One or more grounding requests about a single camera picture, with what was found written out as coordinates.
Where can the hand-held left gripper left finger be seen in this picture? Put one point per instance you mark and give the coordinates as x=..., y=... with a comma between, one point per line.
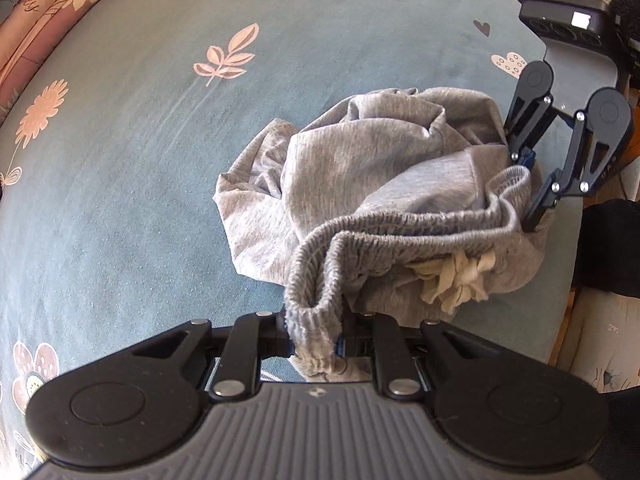
x=270, y=340

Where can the white printed cloth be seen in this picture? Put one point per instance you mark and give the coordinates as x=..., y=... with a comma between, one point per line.
x=610, y=330

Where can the teal printed bed sheet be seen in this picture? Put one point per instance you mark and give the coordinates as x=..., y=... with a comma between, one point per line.
x=125, y=210

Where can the person's right forearm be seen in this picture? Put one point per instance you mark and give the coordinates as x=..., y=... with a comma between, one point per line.
x=631, y=20

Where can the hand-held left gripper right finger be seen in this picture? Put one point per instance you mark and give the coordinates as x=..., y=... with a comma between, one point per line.
x=357, y=335

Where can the mauve floral quilt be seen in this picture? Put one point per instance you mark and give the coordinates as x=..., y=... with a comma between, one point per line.
x=30, y=75

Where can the person's black clothing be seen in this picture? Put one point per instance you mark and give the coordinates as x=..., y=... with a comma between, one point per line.
x=610, y=250

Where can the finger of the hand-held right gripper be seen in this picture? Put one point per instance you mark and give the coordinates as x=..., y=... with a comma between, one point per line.
x=525, y=125
x=540, y=210

